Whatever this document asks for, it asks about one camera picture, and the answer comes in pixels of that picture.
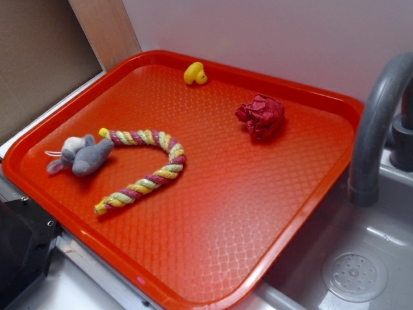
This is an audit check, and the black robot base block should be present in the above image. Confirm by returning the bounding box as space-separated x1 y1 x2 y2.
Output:
1 199 59 309

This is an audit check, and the orange plastic tray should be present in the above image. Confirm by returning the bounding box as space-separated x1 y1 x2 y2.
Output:
3 51 363 309

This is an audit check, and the crumpled red paper ball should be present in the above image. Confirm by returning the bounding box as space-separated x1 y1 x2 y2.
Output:
235 94 285 141

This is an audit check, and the yellow rubber duck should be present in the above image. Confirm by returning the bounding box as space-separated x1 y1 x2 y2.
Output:
184 62 208 85

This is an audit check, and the grey plush mouse toy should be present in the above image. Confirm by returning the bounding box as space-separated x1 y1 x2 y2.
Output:
45 134 114 177

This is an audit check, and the grey toy faucet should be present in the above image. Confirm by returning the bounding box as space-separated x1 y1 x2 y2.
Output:
348 52 412 207

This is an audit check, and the grey toy sink basin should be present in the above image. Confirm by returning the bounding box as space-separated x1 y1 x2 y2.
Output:
254 147 413 310

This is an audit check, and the brown cardboard panel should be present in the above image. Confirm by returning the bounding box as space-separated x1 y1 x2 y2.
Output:
1 1 102 143

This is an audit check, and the multicolour twisted rope toy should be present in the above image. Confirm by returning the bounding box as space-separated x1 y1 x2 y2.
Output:
94 128 186 216

